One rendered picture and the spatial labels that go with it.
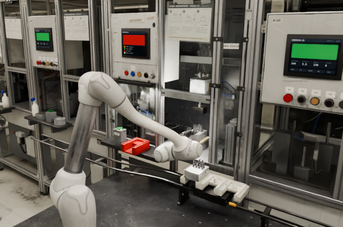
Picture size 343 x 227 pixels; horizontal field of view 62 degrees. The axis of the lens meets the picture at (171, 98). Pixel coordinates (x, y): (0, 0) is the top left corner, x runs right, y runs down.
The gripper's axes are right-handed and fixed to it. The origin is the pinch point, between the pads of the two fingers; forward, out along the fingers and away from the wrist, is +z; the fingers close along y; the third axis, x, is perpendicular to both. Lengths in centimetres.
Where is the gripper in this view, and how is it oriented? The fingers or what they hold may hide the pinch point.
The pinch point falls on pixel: (193, 136)
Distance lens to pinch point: 200.6
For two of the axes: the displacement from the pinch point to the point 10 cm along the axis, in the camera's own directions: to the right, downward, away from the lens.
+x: -8.2, -1.4, 5.5
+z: 5.7, -1.7, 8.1
